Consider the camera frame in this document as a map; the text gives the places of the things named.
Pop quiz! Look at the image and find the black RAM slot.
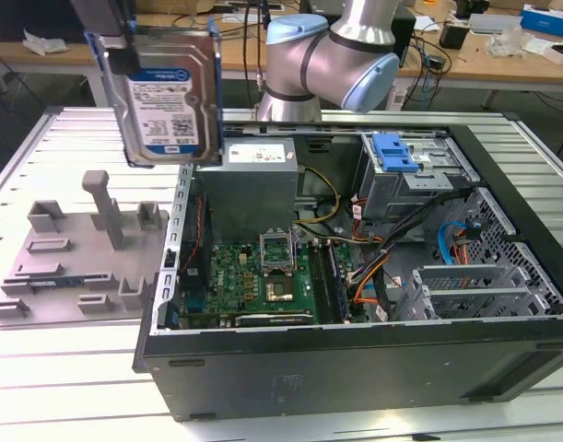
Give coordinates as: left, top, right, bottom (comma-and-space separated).
307, 239, 326, 323
315, 239, 335, 323

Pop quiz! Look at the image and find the grey parts rack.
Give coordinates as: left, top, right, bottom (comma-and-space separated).
0, 169, 172, 329

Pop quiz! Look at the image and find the RAM stick on rack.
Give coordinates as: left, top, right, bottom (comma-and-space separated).
28, 275, 87, 287

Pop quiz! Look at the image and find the grey power supply unit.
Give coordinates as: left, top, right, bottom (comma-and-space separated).
193, 136, 306, 246

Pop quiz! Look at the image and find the blue plastic bay latch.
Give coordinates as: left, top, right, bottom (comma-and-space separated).
371, 132, 423, 174

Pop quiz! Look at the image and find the black wire bundle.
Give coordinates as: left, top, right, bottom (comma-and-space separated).
371, 186, 476, 323

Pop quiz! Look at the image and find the orange disk wire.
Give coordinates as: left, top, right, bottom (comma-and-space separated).
451, 233, 470, 267

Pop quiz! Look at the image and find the black PC case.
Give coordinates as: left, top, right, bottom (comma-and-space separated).
132, 120, 563, 423

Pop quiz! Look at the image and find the wooden workbench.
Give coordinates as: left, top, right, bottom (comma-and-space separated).
395, 12, 563, 110
0, 11, 273, 110

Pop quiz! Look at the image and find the hard disk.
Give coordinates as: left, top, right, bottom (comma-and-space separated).
83, 15, 225, 169

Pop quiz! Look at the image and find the green motherboard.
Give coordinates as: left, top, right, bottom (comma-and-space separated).
177, 238, 357, 329

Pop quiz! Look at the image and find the black computer tower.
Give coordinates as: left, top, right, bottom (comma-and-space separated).
0, 0, 80, 45

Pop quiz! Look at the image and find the metal optical drive cage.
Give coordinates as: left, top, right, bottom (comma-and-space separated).
357, 131, 483, 223

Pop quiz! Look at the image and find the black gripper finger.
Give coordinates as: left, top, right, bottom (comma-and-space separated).
106, 0, 141, 76

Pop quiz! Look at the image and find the black graphics card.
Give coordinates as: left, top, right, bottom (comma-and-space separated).
220, 312, 317, 329

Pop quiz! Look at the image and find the clear plastic bag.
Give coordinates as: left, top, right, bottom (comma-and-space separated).
487, 27, 527, 59

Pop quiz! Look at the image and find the orange wire bundle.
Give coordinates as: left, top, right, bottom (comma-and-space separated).
348, 257, 389, 306

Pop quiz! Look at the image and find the installed RAM stick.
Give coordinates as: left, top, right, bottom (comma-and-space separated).
325, 239, 352, 323

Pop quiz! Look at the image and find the small black cube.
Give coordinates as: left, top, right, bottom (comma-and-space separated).
439, 22, 472, 52

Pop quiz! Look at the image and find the black hanging cable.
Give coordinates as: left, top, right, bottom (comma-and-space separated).
241, 0, 270, 111

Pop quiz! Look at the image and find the white paper sheet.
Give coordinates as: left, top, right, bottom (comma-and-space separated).
221, 12, 285, 26

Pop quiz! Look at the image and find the metal socket cover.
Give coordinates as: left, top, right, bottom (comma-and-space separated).
258, 227, 296, 277

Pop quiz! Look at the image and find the blue wire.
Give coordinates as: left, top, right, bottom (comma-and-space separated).
436, 221, 469, 266

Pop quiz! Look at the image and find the white box with phone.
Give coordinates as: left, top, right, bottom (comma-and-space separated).
542, 39, 563, 66

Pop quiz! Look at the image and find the yellow wire bundle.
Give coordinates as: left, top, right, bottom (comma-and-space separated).
293, 166, 343, 227

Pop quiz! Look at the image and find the blue cardboard box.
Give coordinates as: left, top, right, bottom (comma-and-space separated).
519, 3, 563, 39

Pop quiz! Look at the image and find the metal disk bay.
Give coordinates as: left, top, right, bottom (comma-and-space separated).
393, 186, 563, 323

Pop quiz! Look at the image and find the crumpled plastic bag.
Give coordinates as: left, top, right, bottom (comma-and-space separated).
22, 29, 70, 57

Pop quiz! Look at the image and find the narrow black box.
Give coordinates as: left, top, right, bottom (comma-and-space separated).
393, 6, 418, 68

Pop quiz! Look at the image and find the flat silver device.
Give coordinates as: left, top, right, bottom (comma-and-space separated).
466, 12, 524, 36

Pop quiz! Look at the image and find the CPU socket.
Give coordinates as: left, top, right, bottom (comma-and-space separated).
263, 273, 296, 306

